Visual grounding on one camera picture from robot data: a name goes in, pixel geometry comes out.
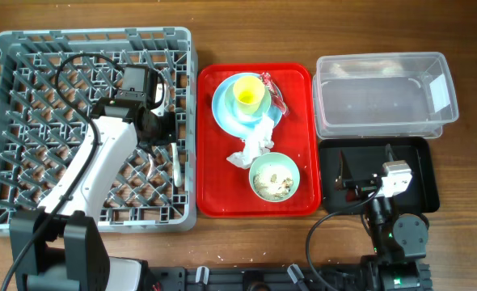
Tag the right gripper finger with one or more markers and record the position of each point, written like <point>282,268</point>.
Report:
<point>390,156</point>
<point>344,178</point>

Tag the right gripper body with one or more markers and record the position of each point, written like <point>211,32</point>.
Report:
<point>360,190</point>

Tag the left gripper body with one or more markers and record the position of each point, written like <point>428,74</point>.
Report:
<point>164,131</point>

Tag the white plastic fork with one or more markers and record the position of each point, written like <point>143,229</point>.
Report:
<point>150,172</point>

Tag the white plastic spoon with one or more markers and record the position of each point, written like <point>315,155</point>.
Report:
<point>176,169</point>

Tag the mint green bowl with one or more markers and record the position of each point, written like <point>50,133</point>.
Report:
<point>279,159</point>

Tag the rice and peanut shell waste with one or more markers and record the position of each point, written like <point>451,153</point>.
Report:
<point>273,182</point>

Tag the white tissue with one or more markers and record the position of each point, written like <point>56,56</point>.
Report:
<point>257,143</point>

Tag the yellow plastic cup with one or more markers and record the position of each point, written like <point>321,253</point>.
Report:
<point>248,92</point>

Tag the red snack wrapper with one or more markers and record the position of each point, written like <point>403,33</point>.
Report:
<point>276,96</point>

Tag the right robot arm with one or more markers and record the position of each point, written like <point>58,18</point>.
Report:
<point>397,238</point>

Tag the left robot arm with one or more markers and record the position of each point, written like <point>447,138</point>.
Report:
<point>58,246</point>

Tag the grey dishwasher rack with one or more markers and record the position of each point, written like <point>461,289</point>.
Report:
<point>47,78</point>

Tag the black plastic bin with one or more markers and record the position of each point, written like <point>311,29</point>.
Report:
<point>365,156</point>

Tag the clear plastic bin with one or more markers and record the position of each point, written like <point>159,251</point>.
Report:
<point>383,95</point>

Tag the light blue plate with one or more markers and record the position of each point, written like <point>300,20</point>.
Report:
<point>226,121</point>

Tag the light blue small bowl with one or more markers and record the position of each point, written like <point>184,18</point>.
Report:
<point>232,106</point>

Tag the red plastic tray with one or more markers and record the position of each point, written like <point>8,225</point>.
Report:
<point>223,190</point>

